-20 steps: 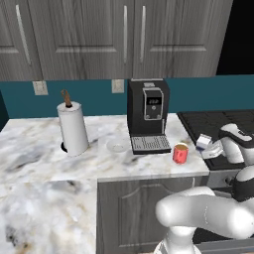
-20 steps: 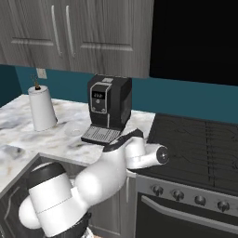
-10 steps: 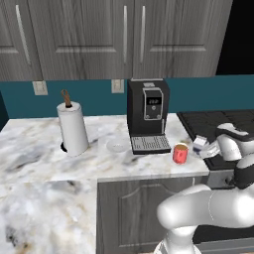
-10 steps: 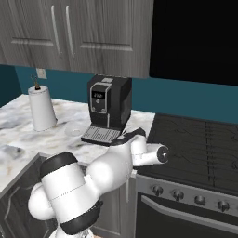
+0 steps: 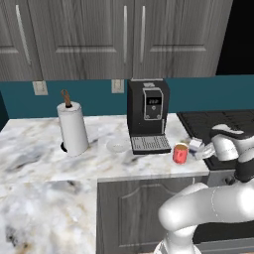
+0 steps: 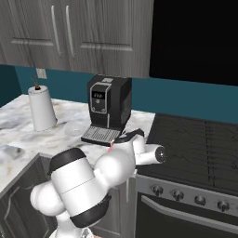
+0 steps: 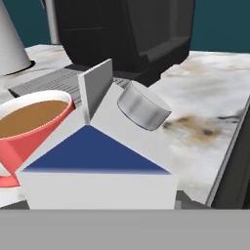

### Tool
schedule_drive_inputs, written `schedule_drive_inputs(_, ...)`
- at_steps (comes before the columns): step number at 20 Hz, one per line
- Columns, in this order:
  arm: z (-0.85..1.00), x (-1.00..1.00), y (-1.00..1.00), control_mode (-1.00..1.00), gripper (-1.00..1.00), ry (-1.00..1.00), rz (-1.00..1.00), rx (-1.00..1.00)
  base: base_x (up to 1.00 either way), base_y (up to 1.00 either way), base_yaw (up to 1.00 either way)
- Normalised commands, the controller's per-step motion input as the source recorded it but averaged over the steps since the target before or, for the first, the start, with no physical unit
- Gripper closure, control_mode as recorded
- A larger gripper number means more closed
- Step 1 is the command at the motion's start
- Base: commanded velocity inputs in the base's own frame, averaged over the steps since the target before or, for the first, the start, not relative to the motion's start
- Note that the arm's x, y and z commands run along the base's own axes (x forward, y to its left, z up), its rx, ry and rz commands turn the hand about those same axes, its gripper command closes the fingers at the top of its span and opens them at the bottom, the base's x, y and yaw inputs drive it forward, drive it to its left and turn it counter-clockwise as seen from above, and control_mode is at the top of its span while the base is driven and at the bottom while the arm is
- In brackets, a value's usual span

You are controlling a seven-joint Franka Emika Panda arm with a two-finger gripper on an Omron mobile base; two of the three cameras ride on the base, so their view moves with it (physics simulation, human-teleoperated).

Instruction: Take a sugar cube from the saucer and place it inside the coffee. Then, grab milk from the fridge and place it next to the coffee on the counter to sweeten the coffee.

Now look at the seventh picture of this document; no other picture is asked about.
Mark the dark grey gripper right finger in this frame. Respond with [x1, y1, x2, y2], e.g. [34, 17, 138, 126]
[175, 189, 213, 211]

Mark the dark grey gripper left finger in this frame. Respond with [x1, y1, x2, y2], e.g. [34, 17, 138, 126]
[3, 199, 31, 211]

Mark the white and blue milk carton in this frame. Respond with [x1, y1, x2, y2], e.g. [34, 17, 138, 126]
[17, 58, 180, 211]

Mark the red coffee cup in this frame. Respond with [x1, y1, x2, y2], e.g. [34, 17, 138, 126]
[0, 90, 77, 188]

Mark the black coffee machine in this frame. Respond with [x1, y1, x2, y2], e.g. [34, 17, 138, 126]
[8, 0, 196, 108]

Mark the dark cabinet front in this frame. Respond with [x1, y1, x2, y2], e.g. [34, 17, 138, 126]
[210, 103, 250, 210]

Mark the white cone-shaped object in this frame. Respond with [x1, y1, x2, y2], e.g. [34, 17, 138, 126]
[0, 0, 36, 77]

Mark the grey metal pole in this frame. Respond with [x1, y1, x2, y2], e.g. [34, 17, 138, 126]
[43, 0, 62, 46]

